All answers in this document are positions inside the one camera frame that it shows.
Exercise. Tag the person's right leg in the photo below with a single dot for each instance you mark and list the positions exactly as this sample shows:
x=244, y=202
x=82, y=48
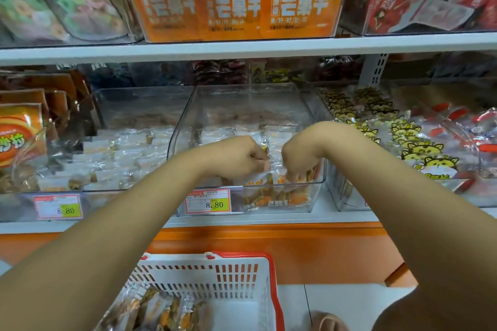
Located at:
x=443, y=303

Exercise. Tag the white snack shelf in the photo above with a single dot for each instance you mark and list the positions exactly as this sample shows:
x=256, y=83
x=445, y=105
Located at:
x=233, y=49

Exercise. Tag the person's right hand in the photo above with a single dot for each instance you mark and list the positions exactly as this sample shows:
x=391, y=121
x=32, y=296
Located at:
x=307, y=148

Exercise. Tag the stack of orange packets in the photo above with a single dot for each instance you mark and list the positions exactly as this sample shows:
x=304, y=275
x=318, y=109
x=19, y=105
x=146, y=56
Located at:
x=23, y=125

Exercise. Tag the yellow hamster snack packets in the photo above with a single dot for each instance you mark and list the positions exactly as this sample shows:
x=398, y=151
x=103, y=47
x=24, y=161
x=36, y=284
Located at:
x=388, y=137

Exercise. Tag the orange label snack bag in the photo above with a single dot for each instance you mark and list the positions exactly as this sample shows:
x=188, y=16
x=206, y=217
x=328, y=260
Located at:
x=233, y=10
x=167, y=13
x=303, y=7

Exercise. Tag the person's left forearm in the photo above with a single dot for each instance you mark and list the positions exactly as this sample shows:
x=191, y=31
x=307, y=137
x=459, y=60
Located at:
x=101, y=257

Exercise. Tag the white red-rimmed shopping basket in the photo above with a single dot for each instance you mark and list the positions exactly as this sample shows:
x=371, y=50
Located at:
x=248, y=280

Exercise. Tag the pink clog sandal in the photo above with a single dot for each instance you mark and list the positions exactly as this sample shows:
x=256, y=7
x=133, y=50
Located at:
x=330, y=323

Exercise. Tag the white yellow price tag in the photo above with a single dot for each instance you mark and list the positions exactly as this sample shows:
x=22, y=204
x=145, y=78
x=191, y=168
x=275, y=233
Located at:
x=207, y=201
x=57, y=206

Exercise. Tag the orange shelf base panel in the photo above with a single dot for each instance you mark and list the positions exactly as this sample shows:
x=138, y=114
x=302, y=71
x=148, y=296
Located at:
x=326, y=253

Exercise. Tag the person's left hand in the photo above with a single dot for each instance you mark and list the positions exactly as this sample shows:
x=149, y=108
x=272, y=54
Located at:
x=233, y=158

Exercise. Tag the pile of small brown snacks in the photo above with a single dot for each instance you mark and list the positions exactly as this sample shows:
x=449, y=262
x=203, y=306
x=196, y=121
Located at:
x=155, y=311

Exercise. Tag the person's right forearm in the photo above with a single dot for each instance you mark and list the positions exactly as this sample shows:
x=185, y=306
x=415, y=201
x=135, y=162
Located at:
x=419, y=218

